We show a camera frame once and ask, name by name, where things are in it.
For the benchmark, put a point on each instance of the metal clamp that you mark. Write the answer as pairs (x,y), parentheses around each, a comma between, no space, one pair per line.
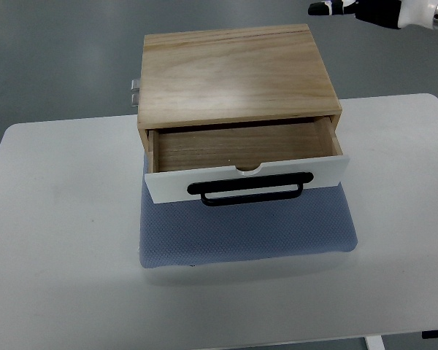
(135,84)
(134,99)

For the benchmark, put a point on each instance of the white top drawer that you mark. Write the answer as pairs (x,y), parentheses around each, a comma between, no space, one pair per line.
(178,157)

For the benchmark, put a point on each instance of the black drawer handle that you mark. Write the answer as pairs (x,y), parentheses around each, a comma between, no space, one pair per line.
(297,180)

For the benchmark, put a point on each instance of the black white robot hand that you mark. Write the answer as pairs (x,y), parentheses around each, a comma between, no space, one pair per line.
(392,14)

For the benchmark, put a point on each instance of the black table control panel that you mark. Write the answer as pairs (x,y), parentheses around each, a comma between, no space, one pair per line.
(431,334)

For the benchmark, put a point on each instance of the metal clamp upper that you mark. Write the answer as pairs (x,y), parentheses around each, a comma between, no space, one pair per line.
(135,84)

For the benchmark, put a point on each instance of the blue mesh mat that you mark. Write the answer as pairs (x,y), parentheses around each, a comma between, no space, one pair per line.
(188,233)

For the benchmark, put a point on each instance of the wooden drawer cabinet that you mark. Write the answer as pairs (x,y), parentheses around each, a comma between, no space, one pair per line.
(228,76)

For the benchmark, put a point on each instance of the white table leg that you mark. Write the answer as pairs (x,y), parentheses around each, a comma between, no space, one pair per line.
(374,342)

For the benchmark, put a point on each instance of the metal clamp lower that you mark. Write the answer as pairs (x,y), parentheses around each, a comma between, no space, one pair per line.
(134,99)

